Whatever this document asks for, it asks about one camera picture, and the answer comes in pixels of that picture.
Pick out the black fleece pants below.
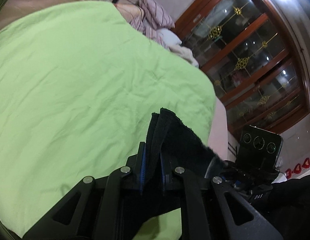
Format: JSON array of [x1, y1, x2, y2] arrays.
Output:
[[146, 108, 225, 178]]

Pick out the wooden glass door cabinet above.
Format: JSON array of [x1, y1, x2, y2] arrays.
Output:
[[175, 0, 310, 137]]

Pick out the light green bed sheet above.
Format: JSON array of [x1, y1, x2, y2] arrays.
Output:
[[0, 1, 216, 237]]

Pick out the white cloth pile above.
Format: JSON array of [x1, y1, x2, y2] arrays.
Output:
[[156, 28, 199, 68]]

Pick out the striped pink quilt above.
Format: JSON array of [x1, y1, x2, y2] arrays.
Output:
[[115, 0, 175, 49]]

